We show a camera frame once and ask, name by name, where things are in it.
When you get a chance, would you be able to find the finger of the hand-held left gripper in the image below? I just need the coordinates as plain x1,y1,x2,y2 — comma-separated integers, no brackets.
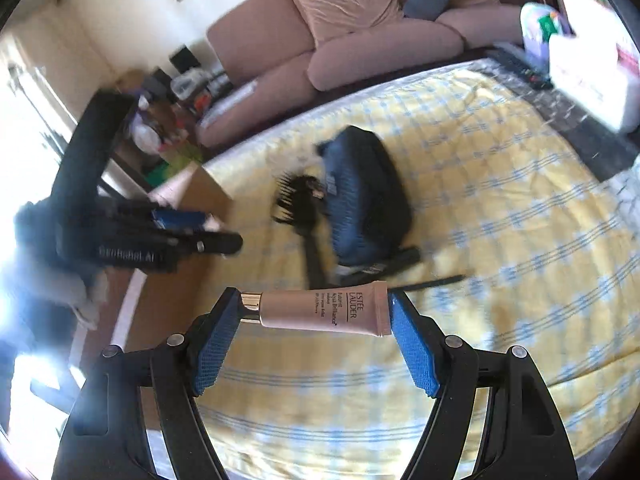
150,230,244,262
114,202,212,234

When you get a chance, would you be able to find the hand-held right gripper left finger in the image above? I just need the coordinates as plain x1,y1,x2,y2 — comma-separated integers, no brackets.
52,287,242,480

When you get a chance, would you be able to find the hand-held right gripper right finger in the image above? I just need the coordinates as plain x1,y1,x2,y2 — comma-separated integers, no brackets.
389,294,581,480

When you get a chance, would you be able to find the brown cardboard box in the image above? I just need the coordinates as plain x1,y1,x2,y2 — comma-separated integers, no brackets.
70,162,237,391

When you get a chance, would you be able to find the beige cosmetic tube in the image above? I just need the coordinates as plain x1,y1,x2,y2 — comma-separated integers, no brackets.
240,281,390,337

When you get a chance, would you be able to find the black eyeliner pencil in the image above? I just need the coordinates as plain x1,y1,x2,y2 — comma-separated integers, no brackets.
385,273,469,294

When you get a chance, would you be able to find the dark wooden side table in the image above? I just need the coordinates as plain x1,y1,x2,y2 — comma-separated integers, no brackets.
107,67,226,196

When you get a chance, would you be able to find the black hairbrush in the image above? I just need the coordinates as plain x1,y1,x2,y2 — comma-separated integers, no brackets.
271,172,332,287

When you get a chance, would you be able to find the white paper sheet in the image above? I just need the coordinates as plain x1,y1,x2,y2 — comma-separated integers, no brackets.
199,80,262,127

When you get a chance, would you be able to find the yellow checked cloth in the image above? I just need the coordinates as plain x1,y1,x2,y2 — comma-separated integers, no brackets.
140,57,640,480

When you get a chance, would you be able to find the black speaker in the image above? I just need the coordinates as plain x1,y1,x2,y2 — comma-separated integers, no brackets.
169,45,202,77

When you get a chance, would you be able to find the dark blue zip pouch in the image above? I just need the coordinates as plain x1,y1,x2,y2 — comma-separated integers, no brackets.
315,126,414,269

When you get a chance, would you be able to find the pink sofa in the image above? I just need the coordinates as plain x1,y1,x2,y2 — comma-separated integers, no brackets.
196,0,532,150

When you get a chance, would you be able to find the pink sofa cushion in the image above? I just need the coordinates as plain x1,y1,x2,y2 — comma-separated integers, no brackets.
285,0,407,54

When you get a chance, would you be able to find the black remote control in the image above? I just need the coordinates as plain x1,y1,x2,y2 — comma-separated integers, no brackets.
492,47,554,92

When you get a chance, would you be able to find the white box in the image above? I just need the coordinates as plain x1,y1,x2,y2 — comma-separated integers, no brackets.
549,0,640,134

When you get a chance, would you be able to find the white purple plastic bag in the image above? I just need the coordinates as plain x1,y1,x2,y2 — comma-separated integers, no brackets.
519,2,577,61

